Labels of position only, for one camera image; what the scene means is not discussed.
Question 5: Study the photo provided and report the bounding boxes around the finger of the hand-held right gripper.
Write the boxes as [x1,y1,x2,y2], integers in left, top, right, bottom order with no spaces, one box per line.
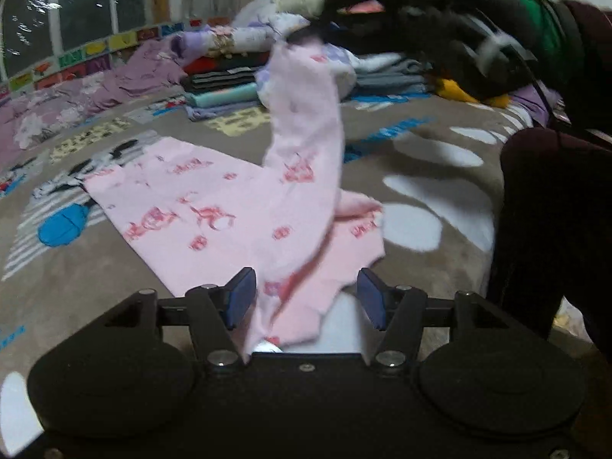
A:
[286,20,336,49]

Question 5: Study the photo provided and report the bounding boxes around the purple floral quilt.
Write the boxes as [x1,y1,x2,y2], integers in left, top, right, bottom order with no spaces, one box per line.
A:
[0,37,188,169]

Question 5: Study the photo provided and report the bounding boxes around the black cable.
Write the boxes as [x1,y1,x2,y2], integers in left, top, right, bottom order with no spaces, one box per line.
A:
[506,0,612,140]

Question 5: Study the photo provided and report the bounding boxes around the wooden framed window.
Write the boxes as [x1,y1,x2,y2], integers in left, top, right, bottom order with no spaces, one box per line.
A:
[0,0,170,84]

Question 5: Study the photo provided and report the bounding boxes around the folded purple floral garment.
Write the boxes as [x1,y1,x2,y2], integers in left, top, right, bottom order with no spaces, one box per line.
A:
[171,25,290,66]

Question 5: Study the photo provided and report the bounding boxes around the folded teal garment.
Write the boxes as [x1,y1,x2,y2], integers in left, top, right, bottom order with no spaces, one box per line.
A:
[184,81,260,109]

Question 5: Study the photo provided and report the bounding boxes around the pink printed garment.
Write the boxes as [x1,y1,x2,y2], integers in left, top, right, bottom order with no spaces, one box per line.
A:
[83,39,387,360]

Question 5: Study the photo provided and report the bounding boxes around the folded dark grey clothes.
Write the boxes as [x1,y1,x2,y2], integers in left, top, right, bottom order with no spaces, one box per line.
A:
[353,54,432,95]

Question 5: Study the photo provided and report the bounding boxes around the folded red green sweater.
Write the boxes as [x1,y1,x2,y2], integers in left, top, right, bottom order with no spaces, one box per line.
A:
[184,52,272,76]

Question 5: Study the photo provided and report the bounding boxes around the yellow plush toy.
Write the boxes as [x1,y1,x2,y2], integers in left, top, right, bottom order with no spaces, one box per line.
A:
[436,75,511,109]

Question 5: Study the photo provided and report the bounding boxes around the cartoon printed blanket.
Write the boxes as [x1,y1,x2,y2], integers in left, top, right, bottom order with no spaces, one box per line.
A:
[0,83,570,383]

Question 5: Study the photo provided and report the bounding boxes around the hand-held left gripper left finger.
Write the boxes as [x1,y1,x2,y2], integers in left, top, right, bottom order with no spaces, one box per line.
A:
[102,267,258,375]

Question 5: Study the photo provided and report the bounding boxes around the folded lavender garment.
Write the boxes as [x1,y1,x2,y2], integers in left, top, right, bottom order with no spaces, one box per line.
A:
[184,102,269,124]

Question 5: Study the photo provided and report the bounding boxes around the colourful alphabet foam mat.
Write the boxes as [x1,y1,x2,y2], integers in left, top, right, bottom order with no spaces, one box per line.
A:
[0,18,233,97]

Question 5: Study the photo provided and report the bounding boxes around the folded black striped garment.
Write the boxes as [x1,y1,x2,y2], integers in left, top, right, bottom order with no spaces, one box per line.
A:
[181,69,262,95]

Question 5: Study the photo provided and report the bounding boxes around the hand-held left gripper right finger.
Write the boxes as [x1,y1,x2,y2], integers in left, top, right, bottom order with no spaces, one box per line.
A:
[356,267,512,375]

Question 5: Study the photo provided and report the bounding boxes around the white floral fleece pajama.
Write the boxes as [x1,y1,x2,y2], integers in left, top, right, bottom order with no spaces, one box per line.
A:
[255,12,358,107]

